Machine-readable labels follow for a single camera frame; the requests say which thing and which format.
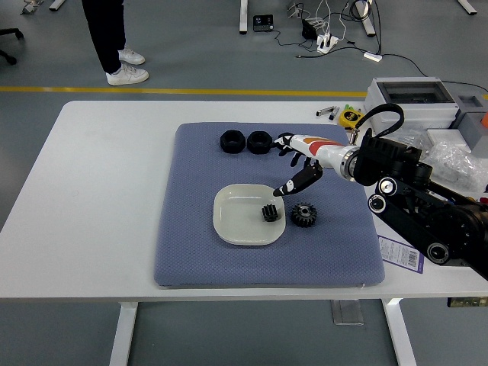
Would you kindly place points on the grey electrical enclosure box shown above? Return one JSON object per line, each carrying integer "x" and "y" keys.
{"x": 419, "y": 99}

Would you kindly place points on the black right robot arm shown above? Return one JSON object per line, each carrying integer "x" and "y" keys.
{"x": 392, "y": 160}

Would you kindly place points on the black office chair base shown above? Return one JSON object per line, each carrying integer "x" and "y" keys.
{"x": 9, "y": 36}

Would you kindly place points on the clear bag of white parts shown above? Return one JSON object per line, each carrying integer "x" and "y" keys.
{"x": 453, "y": 164}

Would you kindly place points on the purple label card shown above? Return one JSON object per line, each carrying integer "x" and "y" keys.
{"x": 396, "y": 251}

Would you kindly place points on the white power adapter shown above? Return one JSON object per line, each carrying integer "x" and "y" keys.
{"x": 372, "y": 56}

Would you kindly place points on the yellow tape measure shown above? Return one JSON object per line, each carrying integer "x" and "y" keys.
{"x": 348, "y": 118}

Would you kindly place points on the small black gear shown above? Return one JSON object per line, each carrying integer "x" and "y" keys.
{"x": 270, "y": 213}

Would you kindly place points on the black capped marker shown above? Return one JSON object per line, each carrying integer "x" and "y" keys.
{"x": 334, "y": 113}

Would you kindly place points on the black handheld device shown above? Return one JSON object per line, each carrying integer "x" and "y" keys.
{"x": 263, "y": 23}

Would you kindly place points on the flat white box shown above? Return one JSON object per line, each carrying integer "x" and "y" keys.
{"x": 446, "y": 137}

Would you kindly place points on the white square plate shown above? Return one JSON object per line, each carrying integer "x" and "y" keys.
{"x": 240, "y": 215}

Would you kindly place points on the grey block with orange part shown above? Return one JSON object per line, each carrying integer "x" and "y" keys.
{"x": 472, "y": 122}

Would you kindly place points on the white power strip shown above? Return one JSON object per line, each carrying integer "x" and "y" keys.
{"x": 327, "y": 42}

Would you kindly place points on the large black hex nut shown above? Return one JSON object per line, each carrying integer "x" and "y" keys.
{"x": 259, "y": 142}
{"x": 232, "y": 141}

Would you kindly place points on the large black bevel gear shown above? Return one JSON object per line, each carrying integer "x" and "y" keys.
{"x": 304, "y": 215}

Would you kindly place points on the white desk leg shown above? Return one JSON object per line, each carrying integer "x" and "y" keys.
{"x": 57, "y": 4}
{"x": 243, "y": 17}
{"x": 468, "y": 5}
{"x": 368, "y": 19}

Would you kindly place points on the black power adapter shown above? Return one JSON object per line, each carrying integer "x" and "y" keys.
{"x": 309, "y": 29}

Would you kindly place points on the blue-grey padded mat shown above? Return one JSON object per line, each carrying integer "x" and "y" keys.
{"x": 190, "y": 248}

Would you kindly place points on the person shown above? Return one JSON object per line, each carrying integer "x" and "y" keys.
{"x": 106, "y": 34}

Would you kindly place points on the clear plastic floor plate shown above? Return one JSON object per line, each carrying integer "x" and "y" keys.
{"x": 347, "y": 312}

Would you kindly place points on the black and silver marker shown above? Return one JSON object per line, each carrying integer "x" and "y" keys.
{"x": 324, "y": 112}

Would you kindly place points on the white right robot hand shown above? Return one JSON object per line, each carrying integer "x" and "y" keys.
{"x": 316, "y": 148}

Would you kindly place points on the white table leg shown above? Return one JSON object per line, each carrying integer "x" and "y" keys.
{"x": 400, "y": 335}
{"x": 124, "y": 335}

